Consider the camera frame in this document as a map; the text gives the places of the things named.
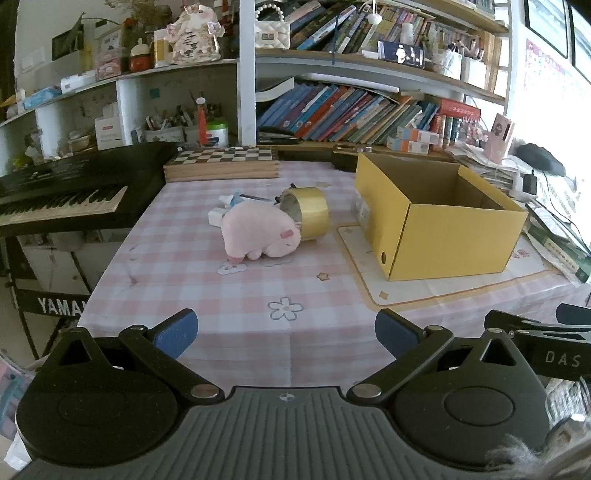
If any row of dark shelf books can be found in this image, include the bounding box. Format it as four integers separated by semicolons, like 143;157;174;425
291;0;497;61

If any wooden chessboard box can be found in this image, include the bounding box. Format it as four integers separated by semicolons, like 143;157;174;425
163;145;281;183

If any white quilted handbag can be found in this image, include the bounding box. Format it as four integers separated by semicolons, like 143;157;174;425
253;2;291;49

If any pink plush toy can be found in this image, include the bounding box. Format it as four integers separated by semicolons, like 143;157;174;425
221;202;303;265

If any black framed picture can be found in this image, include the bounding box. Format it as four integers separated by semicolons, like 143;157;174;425
570;4;591;84
524;0;571;58

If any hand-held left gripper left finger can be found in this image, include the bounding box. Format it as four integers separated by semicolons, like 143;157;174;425
44;308;222;403

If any gold tape roll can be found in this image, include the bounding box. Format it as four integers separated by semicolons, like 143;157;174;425
280;186;331;242

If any grey fuzzy sleeve cuff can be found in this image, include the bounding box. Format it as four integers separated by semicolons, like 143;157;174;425
485;413;591;480

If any dark brown case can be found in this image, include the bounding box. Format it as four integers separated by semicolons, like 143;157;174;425
331;145;370;172

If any pink checked desktop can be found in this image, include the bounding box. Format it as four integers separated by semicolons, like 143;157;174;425
76;159;591;386

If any pink decorated figurine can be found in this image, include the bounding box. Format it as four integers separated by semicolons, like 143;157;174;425
167;4;222;65

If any white bookshelf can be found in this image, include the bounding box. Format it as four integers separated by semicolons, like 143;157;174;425
0;0;513;162

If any black tablet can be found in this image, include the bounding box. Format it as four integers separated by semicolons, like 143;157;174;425
526;200;591;257

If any green book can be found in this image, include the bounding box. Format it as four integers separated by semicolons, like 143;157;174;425
526;217;591;284

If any row of slanted colourful books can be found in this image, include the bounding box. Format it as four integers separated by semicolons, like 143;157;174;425
256;83;483;146

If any red flat box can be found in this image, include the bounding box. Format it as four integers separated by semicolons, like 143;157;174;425
438;99;481;118

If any white carton red label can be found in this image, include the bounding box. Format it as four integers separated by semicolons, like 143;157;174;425
95;115;124;151

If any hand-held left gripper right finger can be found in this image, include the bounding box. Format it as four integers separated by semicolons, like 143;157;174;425
346;308;539;402

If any wall calendar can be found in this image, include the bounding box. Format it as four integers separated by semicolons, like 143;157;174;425
524;39;566;93

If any black electronic keyboard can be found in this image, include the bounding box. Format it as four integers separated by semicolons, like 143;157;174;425
0;141;181;238

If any yellow cardboard box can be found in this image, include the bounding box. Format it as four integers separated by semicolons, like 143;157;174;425
355;152;528;281

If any grey fluffy item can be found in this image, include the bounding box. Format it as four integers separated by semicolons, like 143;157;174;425
276;195;302;222

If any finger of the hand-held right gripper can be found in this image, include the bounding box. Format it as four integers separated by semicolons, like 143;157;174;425
484;309;591;334
555;302;591;325

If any dark blue printed box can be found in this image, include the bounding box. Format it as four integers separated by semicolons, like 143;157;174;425
378;41;426;69

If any white tub green lid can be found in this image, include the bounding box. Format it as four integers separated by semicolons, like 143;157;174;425
203;120;229;148

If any orange white medicine box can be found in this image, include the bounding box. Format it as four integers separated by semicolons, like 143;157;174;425
387;137;430;153
396;127;439;144

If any black pouch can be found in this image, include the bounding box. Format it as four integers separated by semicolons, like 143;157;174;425
515;143;566;176

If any grey pen holder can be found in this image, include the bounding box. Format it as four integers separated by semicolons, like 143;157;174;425
144;127;185;144

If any black keyboard stand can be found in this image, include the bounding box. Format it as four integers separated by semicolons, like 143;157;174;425
0;231;93;361

